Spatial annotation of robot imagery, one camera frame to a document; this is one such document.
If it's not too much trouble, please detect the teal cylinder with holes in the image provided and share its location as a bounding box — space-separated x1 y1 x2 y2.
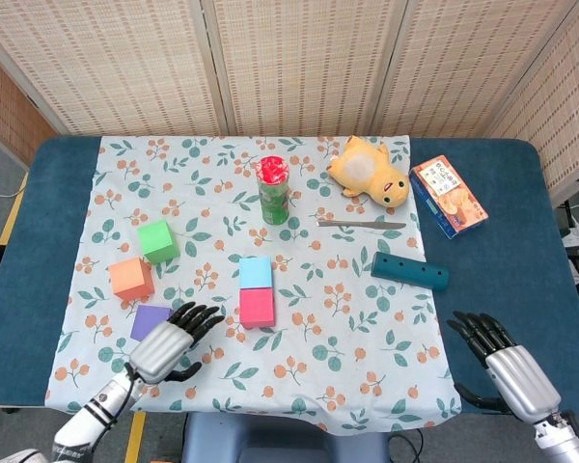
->
370 251 450 292

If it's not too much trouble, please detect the light blue foam cube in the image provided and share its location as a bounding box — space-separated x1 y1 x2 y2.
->
238 256 275 291

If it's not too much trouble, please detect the green foam cube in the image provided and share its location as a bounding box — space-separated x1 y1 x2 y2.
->
136 219 180 265

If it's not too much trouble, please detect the purple foam cube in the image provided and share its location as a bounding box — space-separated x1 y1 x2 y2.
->
129 304 175 342

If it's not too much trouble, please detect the red foam cube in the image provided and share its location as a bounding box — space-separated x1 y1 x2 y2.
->
238 287 276 331

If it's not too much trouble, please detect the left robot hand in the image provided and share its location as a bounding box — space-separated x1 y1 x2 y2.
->
128 302 226 385

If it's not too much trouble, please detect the metal table knife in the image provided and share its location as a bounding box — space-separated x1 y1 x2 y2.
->
316 219 407 232

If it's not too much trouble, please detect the floral print tablecloth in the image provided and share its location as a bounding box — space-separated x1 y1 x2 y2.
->
44 134 463 433

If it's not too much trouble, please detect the blue cracker box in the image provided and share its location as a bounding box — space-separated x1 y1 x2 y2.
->
408 154 490 240

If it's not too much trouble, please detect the orange foam cube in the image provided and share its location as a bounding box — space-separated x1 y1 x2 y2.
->
108 257 155 303

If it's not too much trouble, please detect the black floor cable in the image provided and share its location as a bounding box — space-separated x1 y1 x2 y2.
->
388 427 425 463

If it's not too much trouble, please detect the yellow plush toy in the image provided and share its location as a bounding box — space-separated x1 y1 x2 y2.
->
326 136 411 209

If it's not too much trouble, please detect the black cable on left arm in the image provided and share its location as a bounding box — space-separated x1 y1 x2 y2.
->
103 364 142 435

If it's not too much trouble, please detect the woven folding screen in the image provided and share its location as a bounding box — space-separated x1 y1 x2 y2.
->
0 0 579 194

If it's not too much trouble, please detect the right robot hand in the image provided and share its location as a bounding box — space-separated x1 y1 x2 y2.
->
447 311 563 425

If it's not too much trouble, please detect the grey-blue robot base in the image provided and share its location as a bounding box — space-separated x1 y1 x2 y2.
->
180 412 392 463

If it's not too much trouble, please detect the green chips can red lid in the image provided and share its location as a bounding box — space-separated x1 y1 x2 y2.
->
255 155 291 227

